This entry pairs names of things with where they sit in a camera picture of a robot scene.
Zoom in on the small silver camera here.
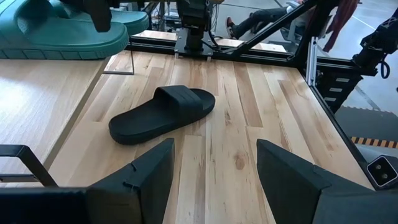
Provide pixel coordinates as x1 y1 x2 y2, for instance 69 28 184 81
366 154 398 188

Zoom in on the wooden shelf with black frame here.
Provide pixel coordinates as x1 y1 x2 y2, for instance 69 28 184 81
0 49 135 188

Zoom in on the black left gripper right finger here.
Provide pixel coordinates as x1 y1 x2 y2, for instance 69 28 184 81
256 138 379 224

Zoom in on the person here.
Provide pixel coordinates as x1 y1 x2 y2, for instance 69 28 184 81
225 0 312 40

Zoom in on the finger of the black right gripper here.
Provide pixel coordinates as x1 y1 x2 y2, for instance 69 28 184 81
83 0 113 34

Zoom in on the silver aluminium post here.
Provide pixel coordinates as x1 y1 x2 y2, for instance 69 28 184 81
305 36 318 87

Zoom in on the black machine beside table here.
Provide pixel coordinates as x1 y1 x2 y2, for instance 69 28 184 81
352 9 398 80

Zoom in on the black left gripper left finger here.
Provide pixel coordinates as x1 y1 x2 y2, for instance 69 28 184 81
86 138 175 224

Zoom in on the green rubber slide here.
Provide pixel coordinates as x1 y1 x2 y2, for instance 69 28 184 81
49 0 150 37
0 0 130 60

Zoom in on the black rubber slide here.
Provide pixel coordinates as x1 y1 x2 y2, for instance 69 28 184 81
108 85 216 146

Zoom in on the striped floor cable cover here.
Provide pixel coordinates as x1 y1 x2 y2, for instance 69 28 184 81
334 105 398 149

